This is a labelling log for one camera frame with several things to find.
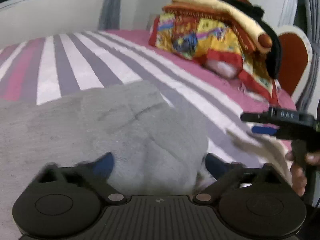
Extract colourful folded blankets pile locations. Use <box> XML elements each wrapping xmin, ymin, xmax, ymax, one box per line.
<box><xmin>149</xmin><ymin>0</ymin><xmax>282</xmax><ymax>105</ymax></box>

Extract grey pants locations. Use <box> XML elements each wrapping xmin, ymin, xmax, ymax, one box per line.
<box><xmin>0</xmin><ymin>80</ymin><xmax>292</xmax><ymax>240</ymax></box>

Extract striped pink grey bedsheet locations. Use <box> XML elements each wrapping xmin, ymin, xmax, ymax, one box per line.
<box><xmin>1</xmin><ymin>30</ymin><xmax>290</xmax><ymax>169</ymax></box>

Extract red white headboard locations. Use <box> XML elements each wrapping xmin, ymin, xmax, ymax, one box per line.
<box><xmin>217</xmin><ymin>0</ymin><xmax>315</xmax><ymax>104</ymax></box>

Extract right hand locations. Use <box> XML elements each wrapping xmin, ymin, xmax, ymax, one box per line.
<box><xmin>285</xmin><ymin>152</ymin><xmax>320</xmax><ymax>197</ymax></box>

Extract grey right curtain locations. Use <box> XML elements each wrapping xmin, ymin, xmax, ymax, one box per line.
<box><xmin>98</xmin><ymin>0</ymin><xmax>121</xmax><ymax>30</ymax></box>

